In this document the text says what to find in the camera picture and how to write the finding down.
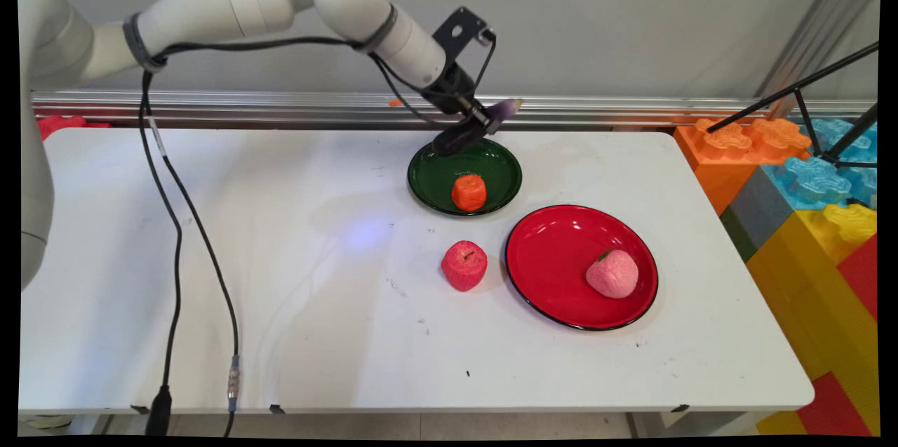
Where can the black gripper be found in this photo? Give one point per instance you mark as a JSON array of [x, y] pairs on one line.
[[456, 92]]

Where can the purple toy eggplant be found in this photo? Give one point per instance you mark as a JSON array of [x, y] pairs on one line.
[[449, 140]]

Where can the dark green plate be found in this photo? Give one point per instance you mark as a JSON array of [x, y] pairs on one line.
[[501, 177]]

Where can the orange toy fruit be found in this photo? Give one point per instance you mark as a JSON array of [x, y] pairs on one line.
[[468, 192]]

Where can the red toy apple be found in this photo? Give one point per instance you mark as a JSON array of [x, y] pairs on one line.
[[464, 265]]

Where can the red plate with black rim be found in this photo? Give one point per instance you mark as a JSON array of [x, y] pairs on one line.
[[554, 264]]

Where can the pink toy peach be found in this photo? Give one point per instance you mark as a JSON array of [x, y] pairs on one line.
[[612, 274]]

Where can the orange giant building block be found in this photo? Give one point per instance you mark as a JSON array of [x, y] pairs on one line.
[[729, 152]]

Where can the dark green giant building block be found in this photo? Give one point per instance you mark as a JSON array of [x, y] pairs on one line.
[[736, 233]]

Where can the grey giant building block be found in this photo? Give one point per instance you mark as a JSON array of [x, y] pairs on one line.
[[761, 212]]

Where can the black tripod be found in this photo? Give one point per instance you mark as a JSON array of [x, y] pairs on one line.
[[807, 85]]

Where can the blue giant building block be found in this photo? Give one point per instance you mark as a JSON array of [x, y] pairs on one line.
[[814, 177]]

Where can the grey table leg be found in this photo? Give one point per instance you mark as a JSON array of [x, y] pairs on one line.
[[701, 424]]

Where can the yellow giant building block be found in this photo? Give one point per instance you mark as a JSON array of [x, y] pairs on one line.
[[814, 292]]

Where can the red giant building block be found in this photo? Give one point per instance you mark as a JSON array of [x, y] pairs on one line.
[[861, 278], [835, 408]]

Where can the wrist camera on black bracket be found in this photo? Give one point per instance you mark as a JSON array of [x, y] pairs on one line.
[[459, 29]]

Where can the horizontal aluminium rail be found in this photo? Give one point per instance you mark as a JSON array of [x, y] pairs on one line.
[[280, 109]]

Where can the slanted aluminium post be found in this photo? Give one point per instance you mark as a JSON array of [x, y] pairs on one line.
[[821, 33]]

